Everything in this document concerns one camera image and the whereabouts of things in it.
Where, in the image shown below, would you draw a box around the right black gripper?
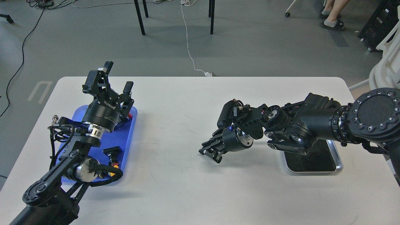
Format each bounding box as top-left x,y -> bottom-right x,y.
198,124 -> 254,163

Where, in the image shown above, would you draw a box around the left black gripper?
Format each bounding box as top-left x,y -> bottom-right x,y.
82,61 -> 134,132

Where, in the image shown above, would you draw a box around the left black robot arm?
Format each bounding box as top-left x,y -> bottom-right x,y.
11,61 -> 134,225

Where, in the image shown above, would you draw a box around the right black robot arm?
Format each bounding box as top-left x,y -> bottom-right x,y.
199,88 -> 399,179

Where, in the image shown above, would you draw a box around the blue plastic tray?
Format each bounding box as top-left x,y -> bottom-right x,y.
61,105 -> 138,185

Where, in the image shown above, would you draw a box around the silver metal tray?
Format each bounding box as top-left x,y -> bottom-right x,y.
284,140 -> 344,175

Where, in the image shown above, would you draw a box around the black table legs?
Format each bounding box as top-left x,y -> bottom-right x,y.
134,0 -> 216,36

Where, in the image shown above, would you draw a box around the white chair caster leg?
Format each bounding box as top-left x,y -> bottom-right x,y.
285,0 -> 297,18

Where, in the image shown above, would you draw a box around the person legs with sandals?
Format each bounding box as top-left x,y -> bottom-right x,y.
319,0 -> 349,31

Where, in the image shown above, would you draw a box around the white office chair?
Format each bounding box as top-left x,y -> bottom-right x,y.
349,22 -> 400,91

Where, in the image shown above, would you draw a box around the black equipment case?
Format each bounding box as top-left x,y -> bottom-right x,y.
358,0 -> 400,52

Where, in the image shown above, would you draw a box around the black push button switch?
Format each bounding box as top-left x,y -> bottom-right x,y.
103,146 -> 122,164

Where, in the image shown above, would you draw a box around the white cable on floor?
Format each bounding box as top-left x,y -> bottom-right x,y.
180,0 -> 213,77

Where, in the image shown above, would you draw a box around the black cable on floor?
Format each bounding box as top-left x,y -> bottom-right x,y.
0,0 -> 72,118

